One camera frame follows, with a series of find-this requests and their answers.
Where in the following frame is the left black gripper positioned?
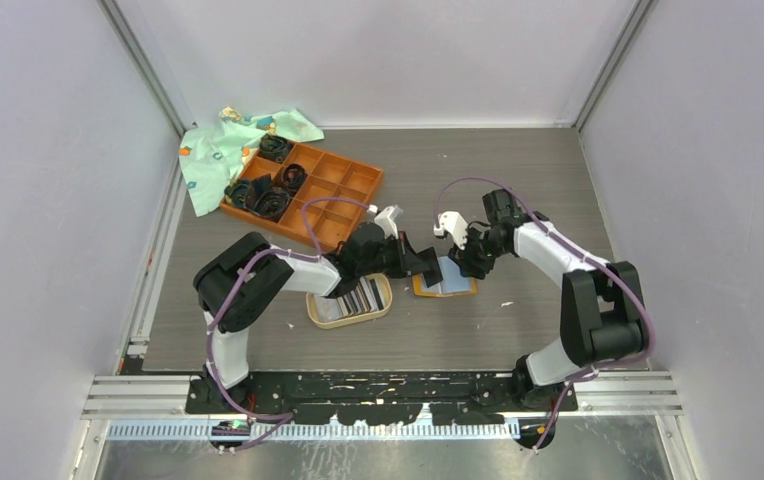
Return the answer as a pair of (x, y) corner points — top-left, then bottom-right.
(358, 231), (430, 279)

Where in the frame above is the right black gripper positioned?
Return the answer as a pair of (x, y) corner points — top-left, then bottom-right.
(449, 225), (509, 280)

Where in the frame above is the orange leather card holder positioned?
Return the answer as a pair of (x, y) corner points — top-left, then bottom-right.
(412, 256), (478, 298)

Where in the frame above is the oval wooden card tray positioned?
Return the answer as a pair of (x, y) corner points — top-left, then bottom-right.
(305, 274), (393, 330)

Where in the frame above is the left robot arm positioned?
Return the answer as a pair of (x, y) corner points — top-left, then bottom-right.
(193, 222), (443, 413)

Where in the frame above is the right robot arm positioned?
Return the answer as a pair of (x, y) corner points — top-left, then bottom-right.
(434, 189), (653, 411)

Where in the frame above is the stack of credit cards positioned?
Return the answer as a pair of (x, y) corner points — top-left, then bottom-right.
(311, 276), (387, 324)

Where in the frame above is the orange compartment organizer tray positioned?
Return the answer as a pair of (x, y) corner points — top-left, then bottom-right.
(219, 141), (384, 250)

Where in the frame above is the rolled dark belt middle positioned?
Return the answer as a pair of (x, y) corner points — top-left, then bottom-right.
(278, 163), (308, 196)

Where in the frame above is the rolled dark belt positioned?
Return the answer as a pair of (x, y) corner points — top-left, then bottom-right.
(245, 175), (292, 222)
(224, 179), (252, 210)
(258, 133), (294, 164)
(278, 163), (308, 196)

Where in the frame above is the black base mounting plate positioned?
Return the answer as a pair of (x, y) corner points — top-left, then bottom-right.
(184, 371), (578, 426)

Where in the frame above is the rolled dark belt front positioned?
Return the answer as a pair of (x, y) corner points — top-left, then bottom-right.
(245, 175), (292, 222)

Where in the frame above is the rolled dark belt top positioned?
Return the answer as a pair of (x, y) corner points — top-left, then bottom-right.
(258, 133), (294, 164)

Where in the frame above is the rolled dark belt left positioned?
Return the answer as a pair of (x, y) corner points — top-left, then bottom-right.
(224, 179), (252, 210)

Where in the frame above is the green patterned cloth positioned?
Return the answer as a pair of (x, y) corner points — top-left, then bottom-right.
(178, 107), (324, 217)

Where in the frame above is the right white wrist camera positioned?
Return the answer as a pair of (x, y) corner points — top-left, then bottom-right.
(433, 211), (468, 250)

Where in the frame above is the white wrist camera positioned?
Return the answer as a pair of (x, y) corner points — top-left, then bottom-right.
(433, 211), (468, 250)
(373, 205), (403, 238)

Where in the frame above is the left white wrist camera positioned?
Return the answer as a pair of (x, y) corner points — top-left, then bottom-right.
(373, 205), (403, 238)

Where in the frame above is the white slotted cable duct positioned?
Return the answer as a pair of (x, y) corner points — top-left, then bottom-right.
(107, 418), (520, 441)

